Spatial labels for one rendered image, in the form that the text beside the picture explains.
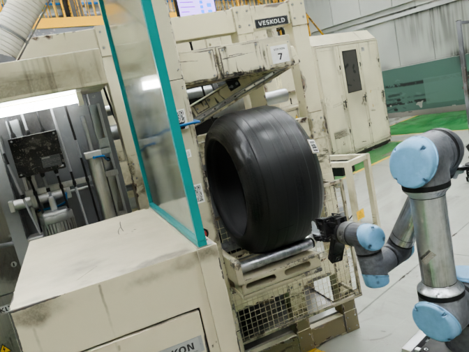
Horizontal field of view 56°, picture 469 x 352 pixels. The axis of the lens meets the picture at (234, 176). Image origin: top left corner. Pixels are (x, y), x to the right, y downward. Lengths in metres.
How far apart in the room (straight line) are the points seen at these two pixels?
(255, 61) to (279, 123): 0.47
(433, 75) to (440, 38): 0.95
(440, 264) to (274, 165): 0.66
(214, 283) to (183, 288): 0.07
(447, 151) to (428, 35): 12.20
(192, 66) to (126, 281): 1.26
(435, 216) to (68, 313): 0.86
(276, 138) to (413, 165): 0.64
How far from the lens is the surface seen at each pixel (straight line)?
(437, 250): 1.23
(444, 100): 13.22
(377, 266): 1.38
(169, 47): 1.69
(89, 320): 0.91
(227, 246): 2.00
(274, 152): 1.60
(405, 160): 1.15
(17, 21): 1.95
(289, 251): 1.81
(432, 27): 13.30
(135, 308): 0.91
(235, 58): 2.04
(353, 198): 4.05
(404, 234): 1.42
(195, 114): 2.10
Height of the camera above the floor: 1.55
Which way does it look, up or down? 10 degrees down
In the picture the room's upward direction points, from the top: 12 degrees counter-clockwise
